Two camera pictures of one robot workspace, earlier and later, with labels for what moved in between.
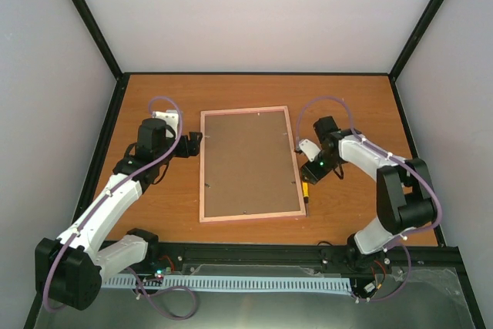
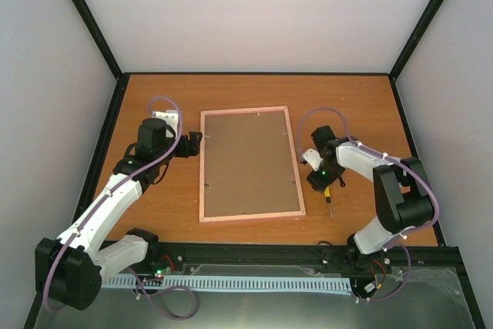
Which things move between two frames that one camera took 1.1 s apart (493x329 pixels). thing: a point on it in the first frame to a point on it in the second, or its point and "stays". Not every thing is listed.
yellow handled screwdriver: x=306 y=196 to x=326 y=193
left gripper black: x=194 y=145 stays
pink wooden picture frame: x=249 y=216 stays
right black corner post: x=435 y=1 stays
